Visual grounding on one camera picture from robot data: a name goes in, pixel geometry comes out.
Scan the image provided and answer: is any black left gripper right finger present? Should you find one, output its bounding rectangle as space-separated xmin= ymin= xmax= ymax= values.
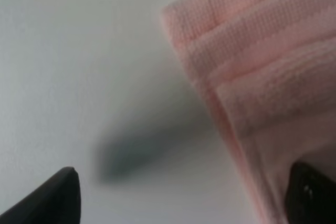
xmin=285 ymin=162 xmax=335 ymax=224

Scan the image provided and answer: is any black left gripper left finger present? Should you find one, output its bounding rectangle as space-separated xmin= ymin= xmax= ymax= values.
xmin=1 ymin=167 xmax=80 ymax=223

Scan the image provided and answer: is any pink towel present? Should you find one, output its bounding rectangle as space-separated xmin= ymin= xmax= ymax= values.
xmin=162 ymin=0 xmax=335 ymax=223

